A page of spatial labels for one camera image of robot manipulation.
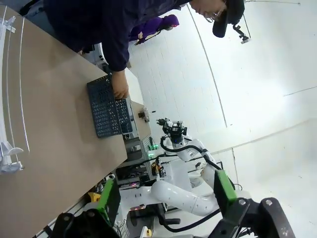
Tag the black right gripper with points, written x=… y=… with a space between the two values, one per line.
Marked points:
x=175 y=130

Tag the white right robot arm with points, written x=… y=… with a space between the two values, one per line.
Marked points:
x=183 y=198

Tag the yellow emergency stop button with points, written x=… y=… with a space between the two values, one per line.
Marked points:
x=94 y=197

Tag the person in navy jacket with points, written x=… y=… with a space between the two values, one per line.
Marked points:
x=99 y=24

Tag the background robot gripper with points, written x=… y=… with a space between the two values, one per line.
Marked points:
x=144 y=115

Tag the electronics rack under table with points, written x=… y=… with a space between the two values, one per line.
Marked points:
x=133 y=173

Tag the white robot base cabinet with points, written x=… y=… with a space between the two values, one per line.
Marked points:
x=177 y=177

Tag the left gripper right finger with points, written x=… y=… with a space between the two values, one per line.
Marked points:
x=226 y=191

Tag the figure in purple hoodie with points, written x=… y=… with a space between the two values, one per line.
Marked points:
x=153 y=27

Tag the person's left hand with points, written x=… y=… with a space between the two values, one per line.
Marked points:
x=120 y=86

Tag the light wooden side table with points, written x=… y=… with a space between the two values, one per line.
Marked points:
x=141 y=131

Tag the yellow black pendant switch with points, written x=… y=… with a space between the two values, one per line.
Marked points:
x=158 y=168

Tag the grey perforated plastic basket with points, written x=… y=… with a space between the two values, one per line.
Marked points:
x=104 y=116

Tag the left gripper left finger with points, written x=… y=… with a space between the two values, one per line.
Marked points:
x=106 y=200

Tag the person's left forearm navy sleeve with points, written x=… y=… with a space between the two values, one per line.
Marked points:
x=117 y=54

